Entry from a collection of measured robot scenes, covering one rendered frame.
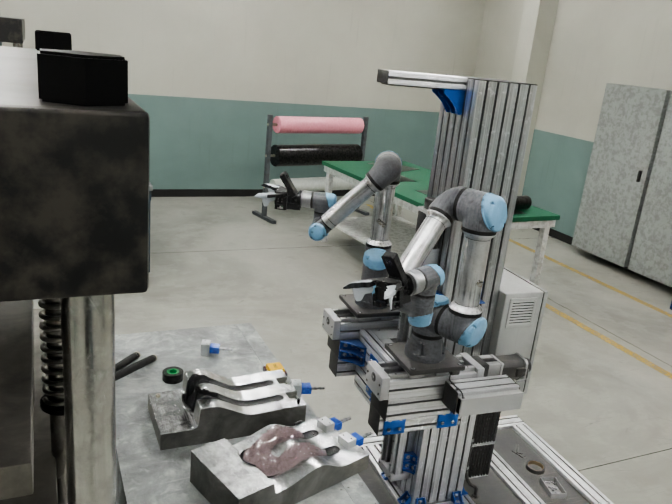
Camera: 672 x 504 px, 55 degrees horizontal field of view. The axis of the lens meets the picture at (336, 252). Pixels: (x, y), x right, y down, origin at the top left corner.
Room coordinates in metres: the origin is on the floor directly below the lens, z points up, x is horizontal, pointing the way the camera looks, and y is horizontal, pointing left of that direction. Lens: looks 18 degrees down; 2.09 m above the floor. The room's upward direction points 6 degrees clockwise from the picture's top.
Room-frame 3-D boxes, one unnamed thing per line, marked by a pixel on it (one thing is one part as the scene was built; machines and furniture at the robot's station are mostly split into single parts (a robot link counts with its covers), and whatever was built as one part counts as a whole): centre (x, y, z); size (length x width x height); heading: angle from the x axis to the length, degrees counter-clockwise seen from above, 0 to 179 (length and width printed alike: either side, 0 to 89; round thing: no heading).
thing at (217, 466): (1.70, 0.10, 0.85); 0.50 x 0.26 x 0.11; 133
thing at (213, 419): (1.98, 0.33, 0.87); 0.50 x 0.26 x 0.14; 116
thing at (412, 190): (6.17, -0.81, 0.51); 2.40 x 1.13 x 1.02; 30
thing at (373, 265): (2.62, -0.18, 1.20); 0.13 x 0.12 x 0.14; 176
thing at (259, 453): (1.70, 0.10, 0.90); 0.26 x 0.18 x 0.08; 133
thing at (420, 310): (1.88, -0.27, 1.34); 0.11 x 0.08 x 0.11; 48
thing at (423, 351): (2.16, -0.36, 1.09); 0.15 x 0.15 x 0.10
